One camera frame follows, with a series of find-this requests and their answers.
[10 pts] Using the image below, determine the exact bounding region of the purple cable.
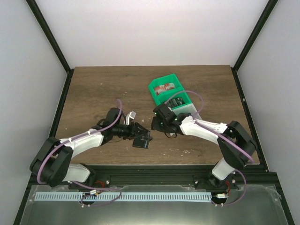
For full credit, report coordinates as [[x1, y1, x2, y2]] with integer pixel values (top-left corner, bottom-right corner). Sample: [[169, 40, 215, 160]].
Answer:
[[164, 90, 255, 207], [37, 99, 124, 208]]

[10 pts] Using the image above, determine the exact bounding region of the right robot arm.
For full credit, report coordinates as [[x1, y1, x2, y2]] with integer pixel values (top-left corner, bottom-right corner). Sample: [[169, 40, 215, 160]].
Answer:
[[151, 104, 257, 189]]

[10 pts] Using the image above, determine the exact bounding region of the red credit cards stack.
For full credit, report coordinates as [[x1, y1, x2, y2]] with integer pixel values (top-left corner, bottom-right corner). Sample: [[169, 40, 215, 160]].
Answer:
[[154, 82, 175, 96]]

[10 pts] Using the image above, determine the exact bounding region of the black aluminium frame rail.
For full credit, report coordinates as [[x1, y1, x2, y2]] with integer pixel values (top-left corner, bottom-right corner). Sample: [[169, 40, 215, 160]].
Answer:
[[65, 165, 225, 188]]

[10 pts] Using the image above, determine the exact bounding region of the green bin left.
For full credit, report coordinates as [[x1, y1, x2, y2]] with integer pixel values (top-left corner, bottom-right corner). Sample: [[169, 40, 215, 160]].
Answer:
[[148, 74, 184, 99]]

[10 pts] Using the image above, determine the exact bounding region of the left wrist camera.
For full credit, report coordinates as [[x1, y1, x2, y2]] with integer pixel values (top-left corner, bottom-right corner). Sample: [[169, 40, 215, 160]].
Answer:
[[124, 111, 136, 125]]

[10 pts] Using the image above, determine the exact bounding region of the green bin middle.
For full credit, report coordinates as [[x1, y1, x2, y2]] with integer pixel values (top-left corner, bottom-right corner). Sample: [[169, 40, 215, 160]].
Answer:
[[154, 89, 192, 109]]

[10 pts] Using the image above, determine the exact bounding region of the white bin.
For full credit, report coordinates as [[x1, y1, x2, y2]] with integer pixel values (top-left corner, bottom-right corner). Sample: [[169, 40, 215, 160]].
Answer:
[[172, 103, 202, 120]]

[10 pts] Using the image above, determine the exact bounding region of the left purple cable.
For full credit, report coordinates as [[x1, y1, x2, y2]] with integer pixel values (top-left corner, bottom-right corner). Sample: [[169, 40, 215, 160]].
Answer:
[[37, 99, 124, 208]]

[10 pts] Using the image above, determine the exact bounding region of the black card holder wallet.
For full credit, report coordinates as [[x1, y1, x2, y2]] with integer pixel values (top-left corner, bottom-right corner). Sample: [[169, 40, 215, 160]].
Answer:
[[132, 132, 152, 149]]

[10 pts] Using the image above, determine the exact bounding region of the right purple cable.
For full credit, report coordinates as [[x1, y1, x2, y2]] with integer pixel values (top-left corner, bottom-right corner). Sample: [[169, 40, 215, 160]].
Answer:
[[164, 90, 255, 207]]

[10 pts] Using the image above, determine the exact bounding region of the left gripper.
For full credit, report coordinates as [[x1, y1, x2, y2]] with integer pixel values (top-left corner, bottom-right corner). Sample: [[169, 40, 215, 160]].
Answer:
[[113, 122, 148, 140]]

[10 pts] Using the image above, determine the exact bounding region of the dark green credit cards stack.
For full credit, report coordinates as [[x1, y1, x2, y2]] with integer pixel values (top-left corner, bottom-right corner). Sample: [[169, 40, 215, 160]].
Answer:
[[166, 97, 185, 109]]

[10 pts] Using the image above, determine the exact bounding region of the light blue cable duct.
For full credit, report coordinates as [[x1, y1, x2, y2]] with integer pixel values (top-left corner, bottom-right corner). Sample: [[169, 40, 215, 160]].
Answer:
[[34, 192, 212, 203]]

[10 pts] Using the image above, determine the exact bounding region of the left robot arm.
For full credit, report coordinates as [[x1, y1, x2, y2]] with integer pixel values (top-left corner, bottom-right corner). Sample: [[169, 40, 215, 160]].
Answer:
[[30, 108, 152, 189]]

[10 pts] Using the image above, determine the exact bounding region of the green bin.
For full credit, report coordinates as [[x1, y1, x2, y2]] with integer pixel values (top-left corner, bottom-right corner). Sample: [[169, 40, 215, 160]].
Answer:
[[154, 89, 192, 109], [148, 74, 184, 99]]

